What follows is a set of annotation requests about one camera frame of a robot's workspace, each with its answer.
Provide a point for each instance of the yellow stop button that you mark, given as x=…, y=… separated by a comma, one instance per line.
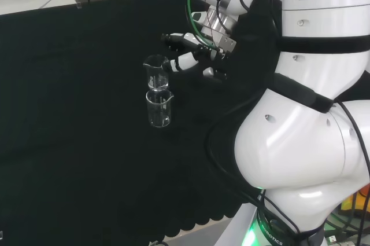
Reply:
x=357, y=202

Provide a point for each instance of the clear glass beaker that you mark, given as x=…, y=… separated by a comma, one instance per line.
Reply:
x=157, y=79
x=159, y=118

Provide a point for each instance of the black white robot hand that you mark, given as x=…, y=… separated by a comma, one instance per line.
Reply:
x=186, y=60

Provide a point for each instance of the black bench cloth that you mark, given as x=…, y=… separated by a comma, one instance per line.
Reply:
x=72, y=98

